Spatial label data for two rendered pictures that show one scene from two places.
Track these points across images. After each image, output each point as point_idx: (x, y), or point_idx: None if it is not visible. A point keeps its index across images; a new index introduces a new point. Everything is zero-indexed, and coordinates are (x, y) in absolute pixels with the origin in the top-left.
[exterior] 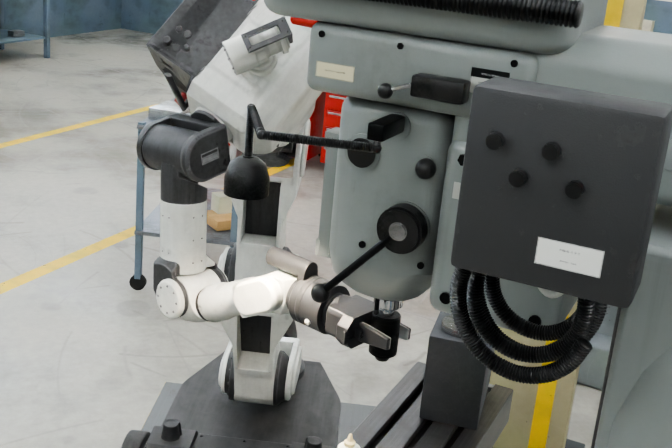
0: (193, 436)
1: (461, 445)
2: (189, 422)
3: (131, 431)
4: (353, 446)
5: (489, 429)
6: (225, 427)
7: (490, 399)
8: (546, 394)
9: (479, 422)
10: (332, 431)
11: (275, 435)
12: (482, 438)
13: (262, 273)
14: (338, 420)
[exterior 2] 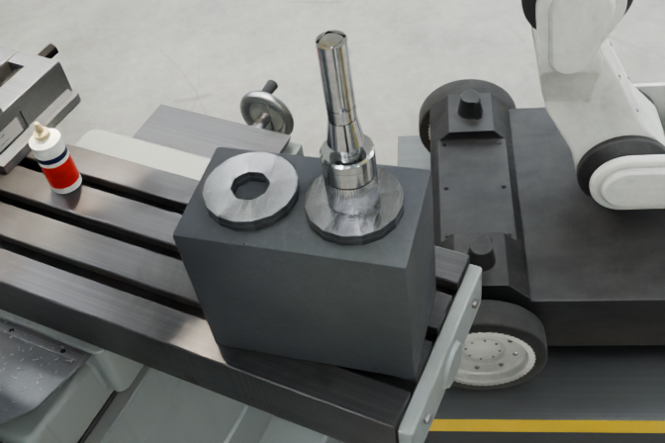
0: (477, 131)
1: (168, 319)
2: (546, 131)
3: (480, 81)
4: (35, 138)
5: (236, 373)
6: (550, 167)
7: (338, 377)
8: None
9: (246, 351)
10: (598, 293)
11: (553, 223)
12: (194, 354)
13: None
14: (637, 299)
